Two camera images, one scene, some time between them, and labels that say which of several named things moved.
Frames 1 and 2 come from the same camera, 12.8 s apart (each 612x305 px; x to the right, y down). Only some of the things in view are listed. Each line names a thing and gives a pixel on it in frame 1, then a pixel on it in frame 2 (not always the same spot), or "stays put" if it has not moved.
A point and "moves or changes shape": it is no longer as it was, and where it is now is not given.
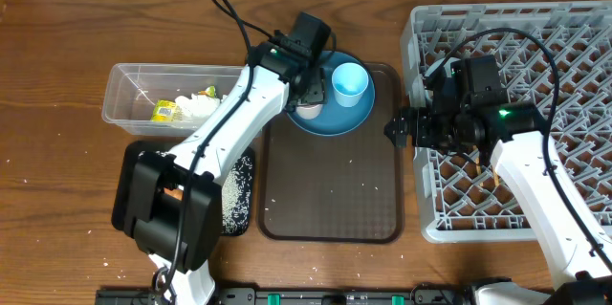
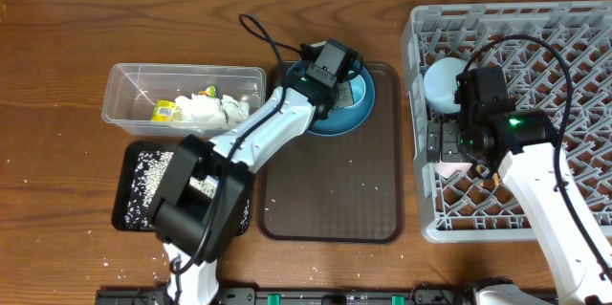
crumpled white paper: [198, 106] stays put
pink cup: [309, 112] moves or changes shape
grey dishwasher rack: [556, 55] stays put
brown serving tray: [334, 188] stays put
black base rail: [300, 296] stays put
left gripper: [319, 92] -> [348, 97]
